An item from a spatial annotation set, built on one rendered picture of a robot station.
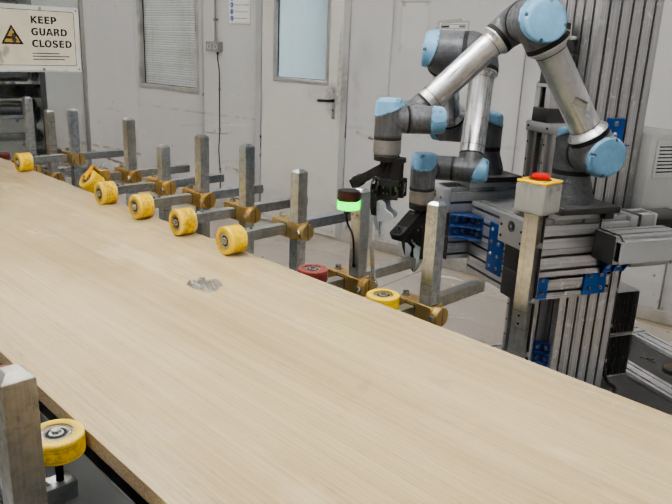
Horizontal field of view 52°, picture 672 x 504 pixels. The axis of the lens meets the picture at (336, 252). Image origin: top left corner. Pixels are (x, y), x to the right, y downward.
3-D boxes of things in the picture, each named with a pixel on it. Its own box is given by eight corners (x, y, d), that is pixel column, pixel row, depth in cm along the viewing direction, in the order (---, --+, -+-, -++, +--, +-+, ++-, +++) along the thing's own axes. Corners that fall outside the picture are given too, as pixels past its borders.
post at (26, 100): (37, 192, 349) (29, 95, 336) (40, 193, 347) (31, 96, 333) (30, 193, 347) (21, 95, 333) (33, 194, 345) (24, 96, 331)
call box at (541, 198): (529, 209, 151) (534, 174, 149) (558, 215, 146) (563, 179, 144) (512, 213, 147) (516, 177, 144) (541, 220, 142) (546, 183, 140)
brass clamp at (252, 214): (237, 214, 230) (237, 199, 228) (262, 222, 221) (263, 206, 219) (222, 216, 226) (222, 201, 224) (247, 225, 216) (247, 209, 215)
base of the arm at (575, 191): (571, 194, 224) (575, 164, 221) (603, 204, 211) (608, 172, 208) (532, 195, 219) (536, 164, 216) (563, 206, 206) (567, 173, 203)
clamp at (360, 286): (340, 282, 198) (340, 265, 197) (374, 295, 189) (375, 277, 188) (325, 286, 194) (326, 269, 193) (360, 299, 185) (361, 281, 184)
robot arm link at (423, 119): (437, 103, 194) (399, 102, 192) (449, 107, 183) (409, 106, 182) (435, 131, 196) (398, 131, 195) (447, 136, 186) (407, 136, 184)
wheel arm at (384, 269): (406, 267, 213) (407, 254, 212) (415, 270, 211) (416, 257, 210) (301, 298, 184) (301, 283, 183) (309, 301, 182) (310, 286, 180)
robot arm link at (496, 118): (500, 148, 249) (504, 110, 245) (462, 146, 253) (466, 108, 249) (502, 144, 260) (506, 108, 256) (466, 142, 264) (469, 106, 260)
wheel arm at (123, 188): (219, 180, 279) (219, 171, 277) (224, 182, 276) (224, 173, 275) (102, 194, 245) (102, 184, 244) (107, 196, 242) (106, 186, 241)
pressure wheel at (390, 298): (362, 329, 172) (365, 286, 168) (394, 330, 172) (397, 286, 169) (365, 342, 164) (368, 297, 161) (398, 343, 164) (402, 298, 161)
